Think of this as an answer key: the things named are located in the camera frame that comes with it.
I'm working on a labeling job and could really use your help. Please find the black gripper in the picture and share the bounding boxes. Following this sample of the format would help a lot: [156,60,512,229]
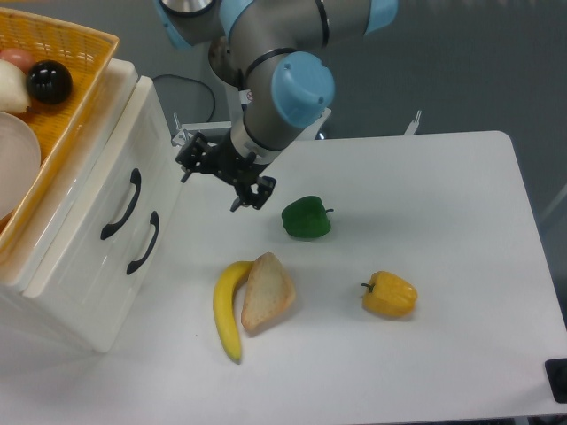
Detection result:
[175,132,276,212]

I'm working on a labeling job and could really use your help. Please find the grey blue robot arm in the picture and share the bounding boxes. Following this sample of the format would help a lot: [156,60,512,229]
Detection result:
[155,1,399,210]

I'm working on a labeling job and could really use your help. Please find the white drawer cabinet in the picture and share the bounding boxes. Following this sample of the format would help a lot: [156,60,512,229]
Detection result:
[1,59,181,352]

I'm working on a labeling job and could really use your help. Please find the green bell pepper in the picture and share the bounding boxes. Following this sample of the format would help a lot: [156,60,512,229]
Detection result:
[281,196,332,239]

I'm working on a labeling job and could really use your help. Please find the yellow banana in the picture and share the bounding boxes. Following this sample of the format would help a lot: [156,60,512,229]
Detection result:
[213,261,253,364]

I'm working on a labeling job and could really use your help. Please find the bread slice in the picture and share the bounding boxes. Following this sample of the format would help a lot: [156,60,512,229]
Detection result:
[241,252,296,333]

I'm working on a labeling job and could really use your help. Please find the yellow woven basket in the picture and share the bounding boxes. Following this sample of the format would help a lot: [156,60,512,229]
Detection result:
[1,7,120,261]

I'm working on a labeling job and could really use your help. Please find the yellow bell pepper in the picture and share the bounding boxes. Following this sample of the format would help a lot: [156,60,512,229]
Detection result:
[361,271,418,318]

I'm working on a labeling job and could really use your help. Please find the black ball fruit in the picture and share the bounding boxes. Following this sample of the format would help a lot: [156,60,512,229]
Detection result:
[26,60,74,104]

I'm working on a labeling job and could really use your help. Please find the white bowl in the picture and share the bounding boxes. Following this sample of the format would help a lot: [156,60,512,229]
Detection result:
[1,112,41,220]

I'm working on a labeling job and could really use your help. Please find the red apple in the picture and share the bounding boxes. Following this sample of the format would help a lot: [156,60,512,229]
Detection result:
[1,48,36,73]

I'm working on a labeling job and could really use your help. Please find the black corner object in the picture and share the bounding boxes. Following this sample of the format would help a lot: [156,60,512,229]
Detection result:
[544,358,567,404]

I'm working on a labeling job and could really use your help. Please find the black cable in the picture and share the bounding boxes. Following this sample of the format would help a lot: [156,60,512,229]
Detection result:
[151,73,217,123]

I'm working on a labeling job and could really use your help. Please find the white table clamp bracket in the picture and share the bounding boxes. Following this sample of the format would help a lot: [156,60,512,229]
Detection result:
[403,110,423,136]

